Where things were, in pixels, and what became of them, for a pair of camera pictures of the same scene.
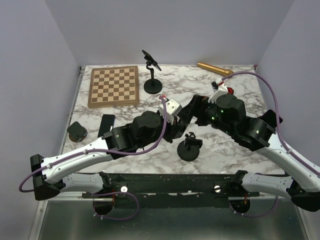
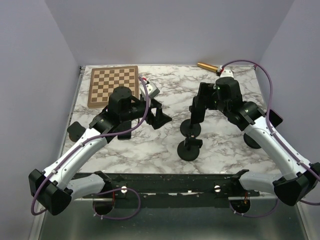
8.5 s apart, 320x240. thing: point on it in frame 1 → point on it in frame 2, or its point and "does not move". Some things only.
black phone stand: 188,150 does not move
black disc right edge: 269,116 does not move
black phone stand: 153,86 → 189,130
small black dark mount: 77,133 does not move
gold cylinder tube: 222,70 does not move
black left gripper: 172,130 → 160,118
